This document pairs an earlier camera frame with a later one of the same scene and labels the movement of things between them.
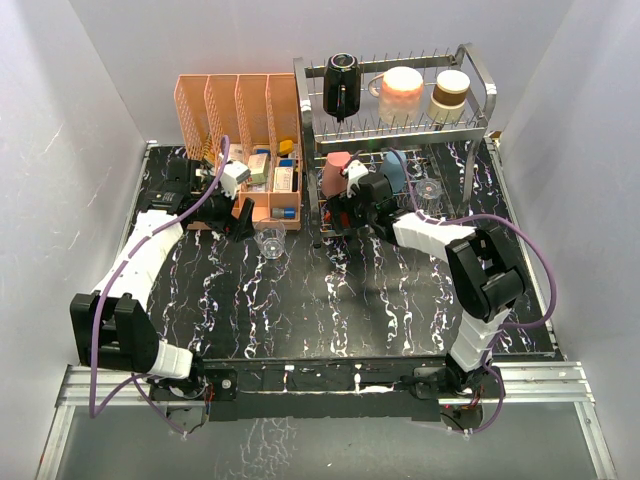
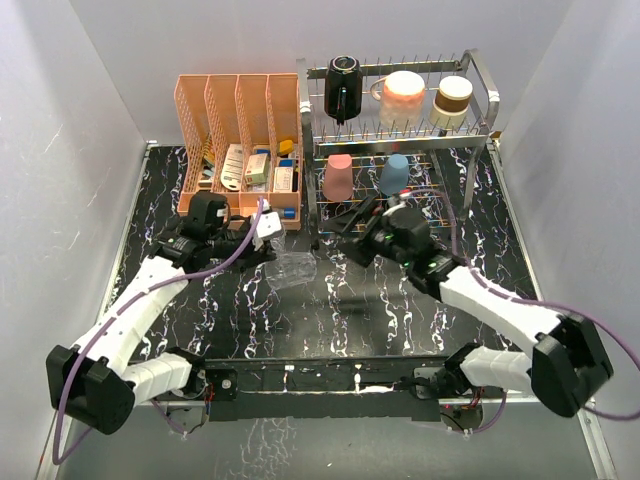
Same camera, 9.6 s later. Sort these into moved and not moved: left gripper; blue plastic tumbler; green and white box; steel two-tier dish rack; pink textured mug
Moved: left gripper
Not moved: steel two-tier dish rack; pink textured mug; green and white box; blue plastic tumbler
